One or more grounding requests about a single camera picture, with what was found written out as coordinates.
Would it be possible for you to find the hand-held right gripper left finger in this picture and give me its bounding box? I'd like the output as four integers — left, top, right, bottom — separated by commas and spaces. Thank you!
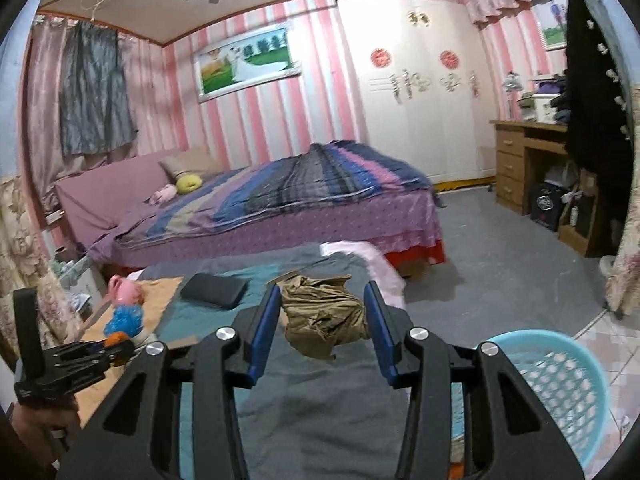
59, 284, 283, 480

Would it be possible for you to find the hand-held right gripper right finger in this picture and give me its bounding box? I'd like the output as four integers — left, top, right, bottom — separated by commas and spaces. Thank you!
364, 281, 586, 480

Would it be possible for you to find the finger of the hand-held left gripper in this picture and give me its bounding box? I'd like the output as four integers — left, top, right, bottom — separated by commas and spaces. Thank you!
50, 355, 136, 394
47, 340, 136, 364

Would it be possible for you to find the blue plastic bag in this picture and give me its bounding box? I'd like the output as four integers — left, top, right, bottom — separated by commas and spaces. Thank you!
103, 304, 146, 338

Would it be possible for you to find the olive green cloth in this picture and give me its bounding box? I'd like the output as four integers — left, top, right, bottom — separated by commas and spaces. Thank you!
280, 275, 371, 361

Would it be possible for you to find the light blue plastic basket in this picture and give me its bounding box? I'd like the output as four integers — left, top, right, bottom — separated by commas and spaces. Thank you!
447, 329, 612, 480

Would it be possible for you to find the person's left hand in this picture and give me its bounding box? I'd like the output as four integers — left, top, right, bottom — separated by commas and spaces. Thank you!
7, 395, 81, 468

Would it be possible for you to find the black phone case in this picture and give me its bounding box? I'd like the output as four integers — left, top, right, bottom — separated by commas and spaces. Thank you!
179, 273, 250, 310

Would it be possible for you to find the white bedside cabinet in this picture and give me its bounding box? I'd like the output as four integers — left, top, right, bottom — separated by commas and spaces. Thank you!
52, 245, 101, 321

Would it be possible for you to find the pink piggy bank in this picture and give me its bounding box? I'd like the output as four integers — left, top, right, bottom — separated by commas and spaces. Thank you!
107, 275, 146, 308

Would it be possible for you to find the teal and grey blanket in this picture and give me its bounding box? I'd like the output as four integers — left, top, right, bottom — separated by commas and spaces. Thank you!
127, 252, 416, 480

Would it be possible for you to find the pink striped cloth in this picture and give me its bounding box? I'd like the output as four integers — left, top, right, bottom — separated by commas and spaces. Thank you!
319, 241, 407, 306

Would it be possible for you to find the orange towel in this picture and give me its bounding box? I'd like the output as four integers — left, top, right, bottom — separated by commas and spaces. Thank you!
75, 276, 186, 428

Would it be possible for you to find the purple bed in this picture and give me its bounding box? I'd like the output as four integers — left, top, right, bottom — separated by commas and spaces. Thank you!
52, 142, 447, 281

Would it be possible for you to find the striped purple blue blanket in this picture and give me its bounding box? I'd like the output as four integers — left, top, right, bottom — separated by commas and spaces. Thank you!
112, 142, 433, 241

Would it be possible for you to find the yellow plush toy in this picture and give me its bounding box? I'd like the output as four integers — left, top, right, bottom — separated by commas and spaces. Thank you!
175, 174, 203, 197

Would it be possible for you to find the pink plush toy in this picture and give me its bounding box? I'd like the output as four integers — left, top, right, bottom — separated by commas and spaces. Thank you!
150, 184, 178, 206

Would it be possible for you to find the beige pillow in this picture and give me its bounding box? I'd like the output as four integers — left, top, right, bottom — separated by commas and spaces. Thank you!
159, 147, 221, 181

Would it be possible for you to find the white wardrobe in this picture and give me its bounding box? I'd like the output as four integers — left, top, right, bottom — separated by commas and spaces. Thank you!
336, 0, 501, 193

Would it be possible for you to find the black cardboard box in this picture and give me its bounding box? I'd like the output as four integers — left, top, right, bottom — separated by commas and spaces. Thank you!
529, 182, 568, 233

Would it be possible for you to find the wooden desk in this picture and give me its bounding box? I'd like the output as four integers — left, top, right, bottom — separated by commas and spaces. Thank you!
489, 119, 616, 258

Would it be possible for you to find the white round fan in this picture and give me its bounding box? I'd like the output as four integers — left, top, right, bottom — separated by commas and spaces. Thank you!
545, 160, 576, 191

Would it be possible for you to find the grey hanging cloth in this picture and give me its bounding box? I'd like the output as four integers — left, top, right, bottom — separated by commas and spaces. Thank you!
59, 21, 138, 157

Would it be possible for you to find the white storage box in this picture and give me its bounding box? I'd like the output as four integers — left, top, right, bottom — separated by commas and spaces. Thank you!
530, 92, 563, 123

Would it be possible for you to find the table lamp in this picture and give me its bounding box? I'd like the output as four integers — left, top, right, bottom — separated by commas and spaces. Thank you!
502, 71, 523, 123

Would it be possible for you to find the black hanging coat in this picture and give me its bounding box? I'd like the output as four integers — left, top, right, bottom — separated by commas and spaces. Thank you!
559, 0, 636, 258

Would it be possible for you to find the purple folded cloth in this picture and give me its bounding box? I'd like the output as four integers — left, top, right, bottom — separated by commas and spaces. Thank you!
532, 75, 566, 96

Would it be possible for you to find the small framed wall photo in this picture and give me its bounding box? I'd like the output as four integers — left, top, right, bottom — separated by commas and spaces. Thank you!
536, 0, 571, 52

